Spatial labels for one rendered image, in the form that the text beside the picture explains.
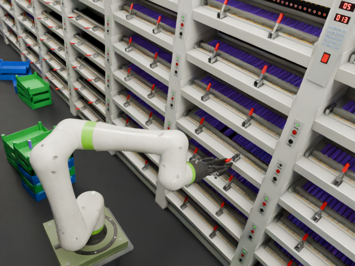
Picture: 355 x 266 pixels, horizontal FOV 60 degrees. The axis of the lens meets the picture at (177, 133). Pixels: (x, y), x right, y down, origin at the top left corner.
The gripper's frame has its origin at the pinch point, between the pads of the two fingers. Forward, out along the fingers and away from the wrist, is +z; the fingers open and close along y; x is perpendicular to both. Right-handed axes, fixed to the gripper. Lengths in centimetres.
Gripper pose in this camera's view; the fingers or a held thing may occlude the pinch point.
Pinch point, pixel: (224, 163)
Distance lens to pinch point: 145.9
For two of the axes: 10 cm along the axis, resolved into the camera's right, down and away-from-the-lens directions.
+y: 6.4, 5.0, -5.8
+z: 7.0, -0.7, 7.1
